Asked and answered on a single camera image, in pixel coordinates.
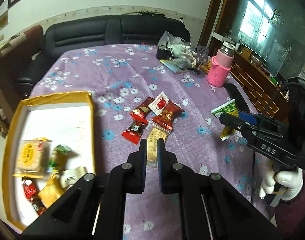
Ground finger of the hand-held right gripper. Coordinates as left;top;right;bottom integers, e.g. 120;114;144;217
219;112;258;137
236;110;259;125

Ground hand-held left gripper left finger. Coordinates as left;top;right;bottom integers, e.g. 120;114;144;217
22;139;148;240

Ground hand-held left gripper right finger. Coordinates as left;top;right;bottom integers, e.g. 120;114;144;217
157;139;283;240

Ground green and gold pea packet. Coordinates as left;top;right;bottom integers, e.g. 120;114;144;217
211;99;240;141

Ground clear biscuit packet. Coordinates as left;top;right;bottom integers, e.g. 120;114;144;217
145;122;171;168

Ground small cream candy packet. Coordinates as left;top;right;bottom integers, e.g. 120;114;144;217
59;166;89;189

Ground yellow cardboard box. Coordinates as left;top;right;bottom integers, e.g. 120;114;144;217
2;91;96;233

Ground yellow sandwich cracker packet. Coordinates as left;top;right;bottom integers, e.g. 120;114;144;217
37;174;68;208

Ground clear cracker packet yellow ends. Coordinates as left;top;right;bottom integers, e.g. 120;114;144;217
12;137;52;179

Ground red and black candy packet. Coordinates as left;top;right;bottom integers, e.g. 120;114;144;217
21;177;47;215
122;119;149;145

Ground person's right forearm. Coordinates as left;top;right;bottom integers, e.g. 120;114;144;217
275;175;305;240

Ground person's right hand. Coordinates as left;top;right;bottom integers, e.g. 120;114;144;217
259;160;304;202

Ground black phone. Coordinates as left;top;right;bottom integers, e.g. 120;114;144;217
224;82;251;113

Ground wooden sideboard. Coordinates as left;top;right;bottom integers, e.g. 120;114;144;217
230;31;295;124

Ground red snack packet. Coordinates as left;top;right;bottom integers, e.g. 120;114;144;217
152;102;185;130

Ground dark red chip packet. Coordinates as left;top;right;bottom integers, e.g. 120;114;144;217
129;97;154;118

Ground pink bottle with knit sleeve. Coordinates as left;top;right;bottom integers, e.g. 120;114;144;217
207;41;236;87

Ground red and white small packet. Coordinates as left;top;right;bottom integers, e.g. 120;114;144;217
148;92;169;112

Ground blue booklet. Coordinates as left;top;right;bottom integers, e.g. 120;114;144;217
159;58;193;74

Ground white gloves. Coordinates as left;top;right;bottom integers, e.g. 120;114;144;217
171;41;198;60

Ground purple floral tablecloth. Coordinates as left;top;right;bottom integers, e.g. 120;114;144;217
22;44;280;240

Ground small black pouch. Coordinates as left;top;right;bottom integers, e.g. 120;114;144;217
156;46;174;60

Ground clear plastic bag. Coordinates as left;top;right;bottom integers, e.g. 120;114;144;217
157;31;189;49

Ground black sofa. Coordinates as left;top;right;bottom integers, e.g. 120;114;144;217
14;14;191;97

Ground brown armchair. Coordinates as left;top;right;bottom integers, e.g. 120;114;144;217
0;25;44;120

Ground stack of papers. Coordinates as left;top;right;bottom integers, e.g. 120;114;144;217
0;34;26;54

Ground large wall mirror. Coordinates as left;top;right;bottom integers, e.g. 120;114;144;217
239;0;305;78

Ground wooden door frame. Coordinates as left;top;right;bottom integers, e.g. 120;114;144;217
197;0;239;55

